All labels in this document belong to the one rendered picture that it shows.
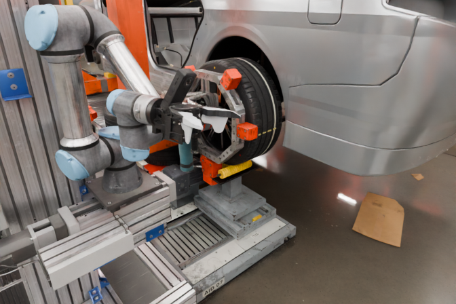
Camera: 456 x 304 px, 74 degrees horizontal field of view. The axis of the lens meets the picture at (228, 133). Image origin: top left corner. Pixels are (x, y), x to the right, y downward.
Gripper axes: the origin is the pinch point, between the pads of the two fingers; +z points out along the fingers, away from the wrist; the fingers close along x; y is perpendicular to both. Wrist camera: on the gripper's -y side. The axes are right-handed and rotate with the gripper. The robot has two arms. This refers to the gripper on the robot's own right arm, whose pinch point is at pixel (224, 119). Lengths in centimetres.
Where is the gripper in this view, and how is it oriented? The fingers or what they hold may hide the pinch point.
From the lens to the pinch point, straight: 65.0
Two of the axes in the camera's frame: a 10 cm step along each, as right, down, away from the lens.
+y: -0.9, 9.6, 2.8
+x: -5.3, 1.9, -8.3
